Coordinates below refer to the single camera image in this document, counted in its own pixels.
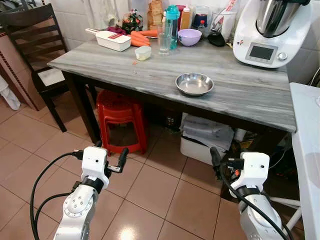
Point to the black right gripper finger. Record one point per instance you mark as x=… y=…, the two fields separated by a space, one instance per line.
x=216 y=157

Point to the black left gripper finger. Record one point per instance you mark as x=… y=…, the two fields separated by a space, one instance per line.
x=98 y=144
x=123 y=156

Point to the red plastic stool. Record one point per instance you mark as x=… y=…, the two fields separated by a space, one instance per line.
x=120 y=107

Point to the grey-topped dark wooden table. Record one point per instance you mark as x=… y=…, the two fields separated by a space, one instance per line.
x=80 y=100

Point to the white side table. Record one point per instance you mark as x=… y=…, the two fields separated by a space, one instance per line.
x=307 y=150

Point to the stainless steel bowl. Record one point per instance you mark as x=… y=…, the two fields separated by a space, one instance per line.
x=194 y=85

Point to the small clear lidded container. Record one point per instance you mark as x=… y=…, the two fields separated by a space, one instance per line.
x=143 y=53

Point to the white slicer box red blade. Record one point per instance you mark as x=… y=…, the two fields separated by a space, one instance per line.
x=112 y=42

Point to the orange carrot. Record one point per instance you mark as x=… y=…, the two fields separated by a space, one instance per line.
x=141 y=43
x=139 y=36
x=148 y=33

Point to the tall clear drinking glass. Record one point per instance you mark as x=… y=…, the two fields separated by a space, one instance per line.
x=164 y=47

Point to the small black rounded object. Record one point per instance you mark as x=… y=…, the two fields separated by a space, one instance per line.
x=216 y=39

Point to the white kitchen cooking machine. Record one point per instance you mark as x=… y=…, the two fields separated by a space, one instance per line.
x=270 y=50

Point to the small lilac plastic bowl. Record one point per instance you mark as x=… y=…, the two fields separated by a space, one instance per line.
x=190 y=37

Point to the dark printed snack bag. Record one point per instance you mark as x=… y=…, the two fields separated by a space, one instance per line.
x=132 y=22

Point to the small red-capped bottle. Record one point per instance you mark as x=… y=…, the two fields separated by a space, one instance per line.
x=201 y=27

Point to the dark wooden chair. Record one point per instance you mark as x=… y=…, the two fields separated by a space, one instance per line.
x=35 y=30

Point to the pale hanging towel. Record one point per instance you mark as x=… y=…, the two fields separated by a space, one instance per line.
x=105 y=12

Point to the clear utensil holder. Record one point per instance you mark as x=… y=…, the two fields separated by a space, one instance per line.
x=222 y=25

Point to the red-lidded cracker jar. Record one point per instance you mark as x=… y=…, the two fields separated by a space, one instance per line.
x=156 y=15

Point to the orange sauce bottle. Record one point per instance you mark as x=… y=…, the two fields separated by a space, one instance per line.
x=185 y=19

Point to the dark blue jar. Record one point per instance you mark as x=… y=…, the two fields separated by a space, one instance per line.
x=201 y=15

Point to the teal water bottle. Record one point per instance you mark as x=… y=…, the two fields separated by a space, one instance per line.
x=172 y=17

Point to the pink white spatula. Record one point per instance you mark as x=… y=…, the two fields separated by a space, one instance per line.
x=230 y=6

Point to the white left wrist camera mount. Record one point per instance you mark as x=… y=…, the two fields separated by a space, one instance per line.
x=94 y=165

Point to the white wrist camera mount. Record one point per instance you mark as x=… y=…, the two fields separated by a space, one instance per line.
x=94 y=165
x=255 y=170

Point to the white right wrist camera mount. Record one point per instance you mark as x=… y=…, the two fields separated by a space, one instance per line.
x=255 y=170

